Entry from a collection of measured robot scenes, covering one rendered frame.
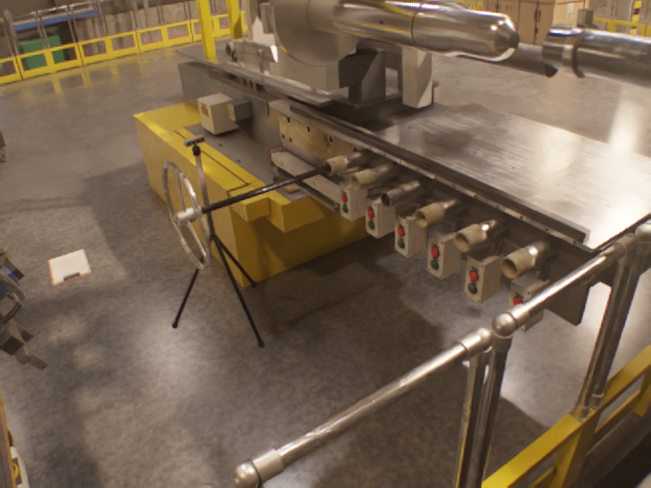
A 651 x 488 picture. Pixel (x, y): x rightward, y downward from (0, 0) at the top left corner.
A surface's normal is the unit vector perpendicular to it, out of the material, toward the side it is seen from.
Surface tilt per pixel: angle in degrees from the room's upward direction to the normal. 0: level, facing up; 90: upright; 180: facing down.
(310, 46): 90
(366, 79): 90
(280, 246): 90
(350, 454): 0
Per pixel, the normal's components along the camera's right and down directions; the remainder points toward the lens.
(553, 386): -0.07, -0.85
